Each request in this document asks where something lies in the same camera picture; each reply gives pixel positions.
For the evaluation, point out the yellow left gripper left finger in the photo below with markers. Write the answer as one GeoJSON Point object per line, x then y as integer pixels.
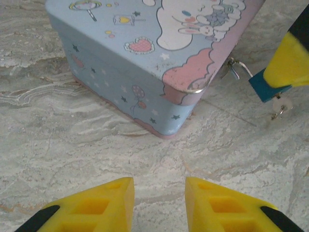
{"type": "Point", "coordinates": [96, 212]}

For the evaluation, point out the light blue cartoon tin box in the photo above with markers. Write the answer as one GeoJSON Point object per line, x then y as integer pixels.
{"type": "Point", "coordinates": [120, 60]}

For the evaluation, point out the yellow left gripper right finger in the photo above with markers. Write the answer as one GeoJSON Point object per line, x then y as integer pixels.
{"type": "Point", "coordinates": [222, 212]}

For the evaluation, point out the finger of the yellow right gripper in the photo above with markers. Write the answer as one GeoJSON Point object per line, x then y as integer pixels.
{"type": "Point", "coordinates": [289, 62]}

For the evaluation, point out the blue padlock with silver shackle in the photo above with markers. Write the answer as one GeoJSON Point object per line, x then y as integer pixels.
{"type": "Point", "coordinates": [260, 87]}

